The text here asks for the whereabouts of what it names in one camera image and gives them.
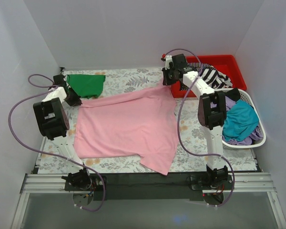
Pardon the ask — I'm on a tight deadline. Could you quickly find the lavender t-shirt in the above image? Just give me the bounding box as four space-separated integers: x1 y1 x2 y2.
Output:
210 96 236 112

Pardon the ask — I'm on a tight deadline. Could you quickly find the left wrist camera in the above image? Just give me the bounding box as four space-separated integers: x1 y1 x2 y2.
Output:
53 74 67 87

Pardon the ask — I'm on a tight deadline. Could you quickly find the black garment in basket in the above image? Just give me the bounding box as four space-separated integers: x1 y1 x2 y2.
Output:
225 88 241 102

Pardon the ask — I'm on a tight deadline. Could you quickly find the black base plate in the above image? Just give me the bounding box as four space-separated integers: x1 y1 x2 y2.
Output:
64 172 239 202

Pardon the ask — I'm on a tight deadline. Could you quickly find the green t-shirt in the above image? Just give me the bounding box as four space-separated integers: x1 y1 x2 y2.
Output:
66 74 106 98

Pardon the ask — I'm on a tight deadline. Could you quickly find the black white striped shirt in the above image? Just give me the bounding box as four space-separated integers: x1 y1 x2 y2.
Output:
187 62 233 89

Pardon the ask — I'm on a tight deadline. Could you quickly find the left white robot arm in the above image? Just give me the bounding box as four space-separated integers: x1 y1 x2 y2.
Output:
33 86 92 191

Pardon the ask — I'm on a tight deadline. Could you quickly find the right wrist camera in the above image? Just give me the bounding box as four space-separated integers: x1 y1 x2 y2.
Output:
161 54 173 70

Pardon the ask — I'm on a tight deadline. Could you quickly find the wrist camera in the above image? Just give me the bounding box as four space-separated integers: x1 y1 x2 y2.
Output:
161 54 173 70
53 74 67 87

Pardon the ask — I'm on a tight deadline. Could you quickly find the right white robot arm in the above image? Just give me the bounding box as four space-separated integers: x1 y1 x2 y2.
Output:
161 54 228 190

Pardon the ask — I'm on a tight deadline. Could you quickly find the red plastic bin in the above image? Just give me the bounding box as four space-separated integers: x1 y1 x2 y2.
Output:
171 55 247 98

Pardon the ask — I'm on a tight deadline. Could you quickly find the white laundry basket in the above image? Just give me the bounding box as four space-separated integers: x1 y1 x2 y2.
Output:
222 88 266 149

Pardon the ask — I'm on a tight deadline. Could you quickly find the teal t-shirt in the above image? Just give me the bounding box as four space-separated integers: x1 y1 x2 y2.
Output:
223 100 261 145

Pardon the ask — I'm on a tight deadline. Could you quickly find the pink t-shirt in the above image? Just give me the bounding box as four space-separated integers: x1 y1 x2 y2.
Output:
74 86 179 176

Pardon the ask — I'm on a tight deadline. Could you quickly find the aluminium frame rail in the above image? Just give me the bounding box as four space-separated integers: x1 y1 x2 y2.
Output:
11 172 286 229

